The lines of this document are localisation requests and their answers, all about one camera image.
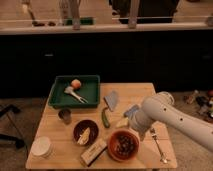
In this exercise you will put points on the dark purple grapes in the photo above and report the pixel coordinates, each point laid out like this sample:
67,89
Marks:
125,145

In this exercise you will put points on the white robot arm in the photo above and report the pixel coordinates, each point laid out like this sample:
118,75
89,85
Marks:
160,107

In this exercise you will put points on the dark brown bowl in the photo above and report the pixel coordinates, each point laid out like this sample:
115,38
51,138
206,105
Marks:
82,126

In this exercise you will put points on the red bowl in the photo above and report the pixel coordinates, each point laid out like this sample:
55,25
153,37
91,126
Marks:
113,142

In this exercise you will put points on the green plastic tray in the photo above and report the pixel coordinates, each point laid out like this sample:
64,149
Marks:
90,90

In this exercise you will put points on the orange fruit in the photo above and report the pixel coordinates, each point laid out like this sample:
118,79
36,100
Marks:
76,84

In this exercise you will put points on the blue sponge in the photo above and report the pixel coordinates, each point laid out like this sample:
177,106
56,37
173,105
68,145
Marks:
131,111

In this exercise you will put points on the green cucumber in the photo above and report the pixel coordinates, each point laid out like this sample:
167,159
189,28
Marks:
105,121

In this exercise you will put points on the small yellow food piece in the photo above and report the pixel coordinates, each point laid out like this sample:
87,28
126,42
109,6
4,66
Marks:
123,123

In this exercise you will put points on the small metal cup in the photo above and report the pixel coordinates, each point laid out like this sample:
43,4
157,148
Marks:
65,116

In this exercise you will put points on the yellow banana piece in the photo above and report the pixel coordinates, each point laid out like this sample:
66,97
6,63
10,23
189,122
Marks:
84,137

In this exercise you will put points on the wooden brush block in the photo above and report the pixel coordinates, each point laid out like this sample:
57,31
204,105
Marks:
91,154

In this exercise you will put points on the silver metal spoon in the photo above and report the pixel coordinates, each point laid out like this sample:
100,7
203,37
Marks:
163,158

